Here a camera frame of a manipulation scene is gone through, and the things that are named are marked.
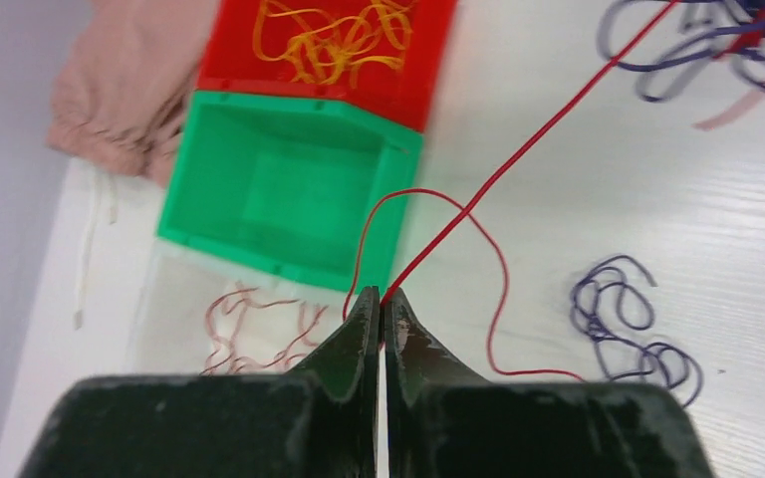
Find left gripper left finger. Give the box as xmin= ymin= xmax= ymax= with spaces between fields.
xmin=20 ymin=287 xmax=381 ymax=477

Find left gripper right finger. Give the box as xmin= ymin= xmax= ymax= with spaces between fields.
xmin=382 ymin=292 xmax=712 ymax=477

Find red wire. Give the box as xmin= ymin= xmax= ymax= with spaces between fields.
xmin=341 ymin=0 xmax=680 ymax=382
xmin=200 ymin=283 xmax=331 ymax=377

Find purple wire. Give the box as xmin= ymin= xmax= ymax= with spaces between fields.
xmin=568 ymin=253 xmax=706 ymax=409

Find coloured wire bundle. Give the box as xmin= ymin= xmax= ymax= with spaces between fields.
xmin=597 ymin=0 xmax=765 ymax=131

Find clear plastic bin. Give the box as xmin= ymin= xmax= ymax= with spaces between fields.
xmin=126 ymin=240 xmax=343 ymax=375

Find green plastic bin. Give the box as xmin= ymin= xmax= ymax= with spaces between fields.
xmin=156 ymin=91 xmax=423 ymax=292

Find red plastic bin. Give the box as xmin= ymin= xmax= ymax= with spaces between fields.
xmin=196 ymin=0 xmax=457 ymax=132

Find pink cloth shorts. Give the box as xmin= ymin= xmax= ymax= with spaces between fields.
xmin=46 ymin=0 xmax=219 ymax=186

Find white drawstring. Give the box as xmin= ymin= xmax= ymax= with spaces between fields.
xmin=73 ymin=169 xmax=119 ymax=331

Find yellow wires in red bin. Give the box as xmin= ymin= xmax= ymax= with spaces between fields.
xmin=252 ymin=0 xmax=416 ymax=87

